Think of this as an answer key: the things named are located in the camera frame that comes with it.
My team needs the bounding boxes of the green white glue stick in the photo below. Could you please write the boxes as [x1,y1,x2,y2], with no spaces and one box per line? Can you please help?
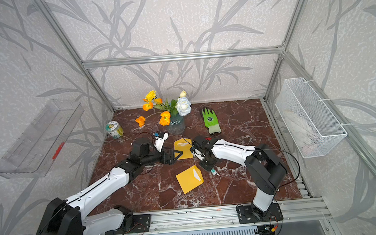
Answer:
[211,168,220,176]

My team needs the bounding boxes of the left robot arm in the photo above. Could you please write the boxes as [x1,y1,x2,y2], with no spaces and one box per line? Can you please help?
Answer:
[36,135,183,235]

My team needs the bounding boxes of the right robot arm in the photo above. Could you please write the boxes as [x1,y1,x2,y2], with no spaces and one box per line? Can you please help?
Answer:
[190,136,288,215]

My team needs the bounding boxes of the yellow envelope near vase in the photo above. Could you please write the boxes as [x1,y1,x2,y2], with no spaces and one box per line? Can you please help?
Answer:
[174,138,193,160]

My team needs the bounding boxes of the yellow envelope front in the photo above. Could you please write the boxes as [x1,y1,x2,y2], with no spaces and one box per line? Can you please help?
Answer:
[176,165,204,194]

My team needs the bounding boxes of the green work glove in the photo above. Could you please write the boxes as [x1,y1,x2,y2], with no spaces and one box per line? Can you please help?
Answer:
[201,107,222,135]

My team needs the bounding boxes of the blue glass vase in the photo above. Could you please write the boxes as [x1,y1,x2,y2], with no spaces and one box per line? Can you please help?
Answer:
[167,114,186,135]

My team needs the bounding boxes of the artificial flower bouquet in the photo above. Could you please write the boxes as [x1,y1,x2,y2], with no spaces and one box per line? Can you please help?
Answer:
[142,90,192,126]

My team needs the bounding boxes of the small tin can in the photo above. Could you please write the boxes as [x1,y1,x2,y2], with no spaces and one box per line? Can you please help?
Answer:
[105,121,124,139]

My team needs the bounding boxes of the white cloth in basket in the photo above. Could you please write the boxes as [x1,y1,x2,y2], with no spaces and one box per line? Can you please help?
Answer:
[283,110,318,155]

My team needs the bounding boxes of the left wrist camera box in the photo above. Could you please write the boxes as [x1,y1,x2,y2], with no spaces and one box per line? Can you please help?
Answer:
[153,131,168,152]

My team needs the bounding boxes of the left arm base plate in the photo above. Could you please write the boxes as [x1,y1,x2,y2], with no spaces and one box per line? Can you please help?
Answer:
[104,214,151,235]

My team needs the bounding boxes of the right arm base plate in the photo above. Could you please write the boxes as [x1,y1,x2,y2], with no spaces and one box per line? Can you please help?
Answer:
[236,201,283,224]

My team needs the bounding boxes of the white wire basket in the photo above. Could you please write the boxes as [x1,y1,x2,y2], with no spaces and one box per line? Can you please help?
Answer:
[275,77,348,159]

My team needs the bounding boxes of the aluminium front rail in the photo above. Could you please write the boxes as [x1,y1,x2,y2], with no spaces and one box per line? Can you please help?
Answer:
[66,196,333,235]

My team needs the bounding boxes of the clear plastic wall shelf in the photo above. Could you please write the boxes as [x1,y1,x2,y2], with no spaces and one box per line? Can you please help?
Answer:
[0,99,84,179]

